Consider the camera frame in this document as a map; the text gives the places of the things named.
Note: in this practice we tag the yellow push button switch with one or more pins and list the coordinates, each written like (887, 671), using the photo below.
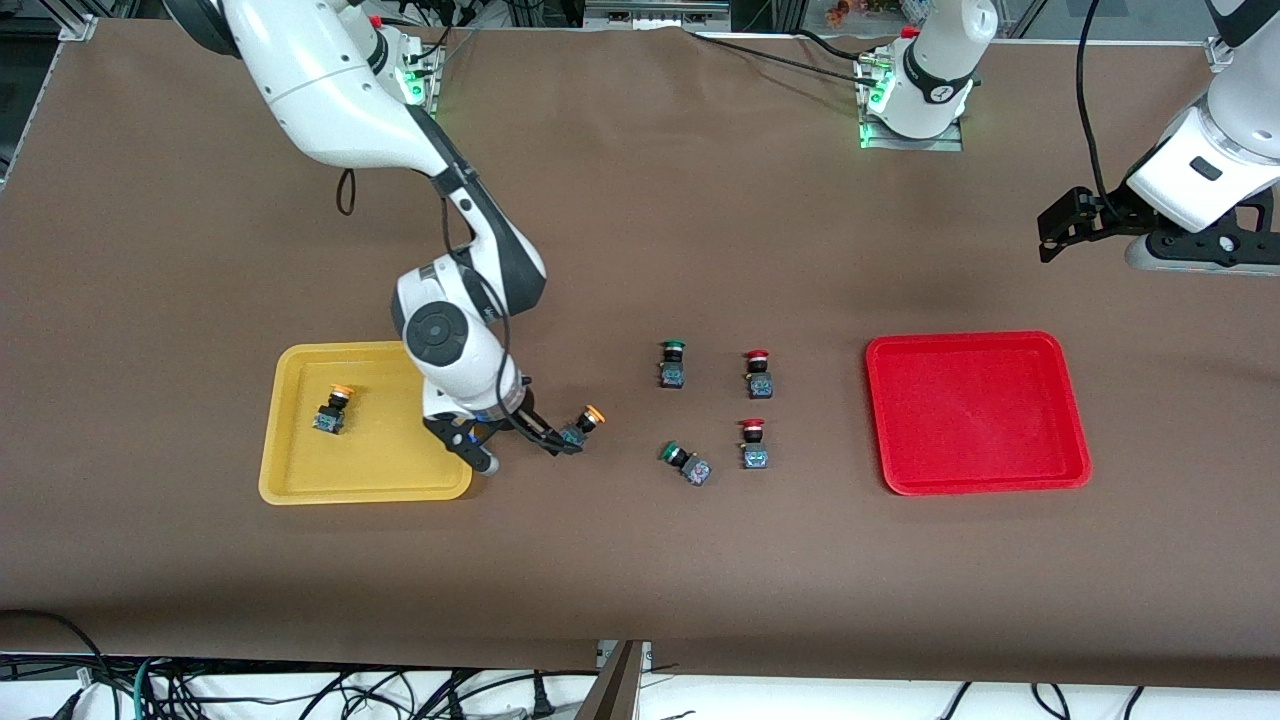
(591, 419)
(328, 420)

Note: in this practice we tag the red push button switch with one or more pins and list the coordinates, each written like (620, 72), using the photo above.
(759, 384)
(754, 457)

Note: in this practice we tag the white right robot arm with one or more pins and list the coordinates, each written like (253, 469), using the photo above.
(330, 90)

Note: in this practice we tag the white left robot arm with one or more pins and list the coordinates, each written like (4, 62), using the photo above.
(940, 60)

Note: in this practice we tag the yellow plastic tray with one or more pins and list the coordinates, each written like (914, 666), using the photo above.
(380, 470)

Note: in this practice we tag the brown table cover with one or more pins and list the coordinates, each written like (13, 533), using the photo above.
(640, 560)

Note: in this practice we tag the red plastic tray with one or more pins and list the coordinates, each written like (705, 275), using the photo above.
(975, 415)

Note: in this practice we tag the colourful patterned object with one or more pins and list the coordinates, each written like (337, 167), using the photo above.
(860, 10)

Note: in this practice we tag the aluminium frame corner bracket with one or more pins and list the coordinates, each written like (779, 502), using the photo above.
(78, 27)
(1218, 52)

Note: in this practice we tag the green push button switch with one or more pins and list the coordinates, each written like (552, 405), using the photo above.
(671, 375)
(697, 471)

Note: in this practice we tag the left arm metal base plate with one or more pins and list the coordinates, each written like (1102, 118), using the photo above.
(950, 143)

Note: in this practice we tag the grey metal table bracket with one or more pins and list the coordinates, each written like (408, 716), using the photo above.
(615, 690)

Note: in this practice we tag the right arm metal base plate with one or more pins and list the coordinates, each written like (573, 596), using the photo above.
(432, 90)

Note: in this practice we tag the silver metal rail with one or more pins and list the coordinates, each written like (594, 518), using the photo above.
(650, 15)

